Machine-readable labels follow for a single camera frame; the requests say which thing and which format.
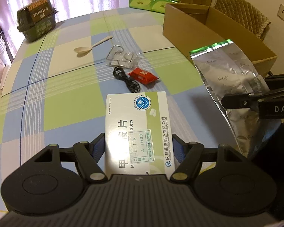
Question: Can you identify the beige plastic spoon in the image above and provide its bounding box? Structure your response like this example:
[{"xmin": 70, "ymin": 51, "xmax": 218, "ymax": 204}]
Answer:
[{"xmin": 73, "ymin": 36, "xmax": 113, "ymax": 56}]

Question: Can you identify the dark green instant noodle bowl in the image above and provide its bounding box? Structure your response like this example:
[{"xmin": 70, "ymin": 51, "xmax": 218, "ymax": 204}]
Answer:
[{"xmin": 17, "ymin": 0, "xmax": 57, "ymax": 43}]

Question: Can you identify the brown cardboard box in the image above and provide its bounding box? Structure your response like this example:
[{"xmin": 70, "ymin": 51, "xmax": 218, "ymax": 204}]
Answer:
[{"xmin": 162, "ymin": 3, "xmax": 277, "ymax": 77}]

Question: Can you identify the small white medicine box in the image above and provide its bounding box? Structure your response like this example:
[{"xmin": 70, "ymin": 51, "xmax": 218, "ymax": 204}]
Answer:
[{"xmin": 105, "ymin": 91, "xmax": 175, "ymax": 178}]

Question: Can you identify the bagged metal wire holder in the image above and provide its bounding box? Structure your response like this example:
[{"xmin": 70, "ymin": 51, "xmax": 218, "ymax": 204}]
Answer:
[{"xmin": 105, "ymin": 45, "xmax": 139, "ymax": 69}]

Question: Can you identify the silver foil pouch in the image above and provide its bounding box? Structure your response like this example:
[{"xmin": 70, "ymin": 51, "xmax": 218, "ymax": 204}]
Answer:
[{"xmin": 190, "ymin": 39, "xmax": 281, "ymax": 157}]

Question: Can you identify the black cable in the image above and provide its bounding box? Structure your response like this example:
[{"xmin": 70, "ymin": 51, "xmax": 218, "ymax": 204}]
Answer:
[{"xmin": 112, "ymin": 65, "xmax": 140, "ymax": 93}]

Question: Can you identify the quilted brown chair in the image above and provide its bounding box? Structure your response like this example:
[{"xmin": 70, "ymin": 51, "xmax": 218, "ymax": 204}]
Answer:
[{"xmin": 214, "ymin": 0, "xmax": 271, "ymax": 41}]

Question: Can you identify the red snack packet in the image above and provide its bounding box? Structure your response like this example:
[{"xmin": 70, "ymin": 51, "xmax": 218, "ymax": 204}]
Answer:
[{"xmin": 128, "ymin": 67, "xmax": 159, "ymax": 85}]

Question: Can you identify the checkered blue green tablecloth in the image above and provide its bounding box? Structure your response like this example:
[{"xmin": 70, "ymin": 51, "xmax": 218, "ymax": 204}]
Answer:
[{"xmin": 0, "ymin": 6, "xmax": 282, "ymax": 213}]

